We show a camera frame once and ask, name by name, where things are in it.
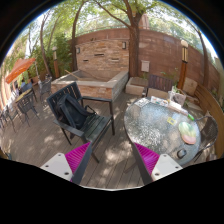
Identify dark metal chair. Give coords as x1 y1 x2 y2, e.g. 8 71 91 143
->
16 93 38 122

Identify round glass patio table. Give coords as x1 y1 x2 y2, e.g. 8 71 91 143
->
124 98 201 166

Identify dark wicker chair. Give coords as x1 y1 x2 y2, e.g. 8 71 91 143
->
195 115 218 161

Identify large tree trunk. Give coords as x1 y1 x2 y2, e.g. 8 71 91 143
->
129 13 141 77

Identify green marker pen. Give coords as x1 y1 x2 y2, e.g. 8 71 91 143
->
187 114 195 121

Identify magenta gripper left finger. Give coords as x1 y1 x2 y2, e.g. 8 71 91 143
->
41 142 92 185

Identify stone raised planter box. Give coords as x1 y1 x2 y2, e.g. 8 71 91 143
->
51 71 128 100

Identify orange patio umbrella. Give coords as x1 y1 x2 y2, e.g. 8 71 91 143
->
5 58 36 84

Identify dark green slatted armchair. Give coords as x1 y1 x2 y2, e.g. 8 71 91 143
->
46 81 116 164

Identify concrete block planter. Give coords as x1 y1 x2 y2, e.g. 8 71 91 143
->
126 77 148 96

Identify black backpack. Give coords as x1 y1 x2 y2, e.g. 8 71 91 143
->
56 94 96 129

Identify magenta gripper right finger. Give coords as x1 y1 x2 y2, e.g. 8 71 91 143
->
133 143 182 185

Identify black computer mouse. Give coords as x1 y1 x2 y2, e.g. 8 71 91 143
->
177 149 187 159

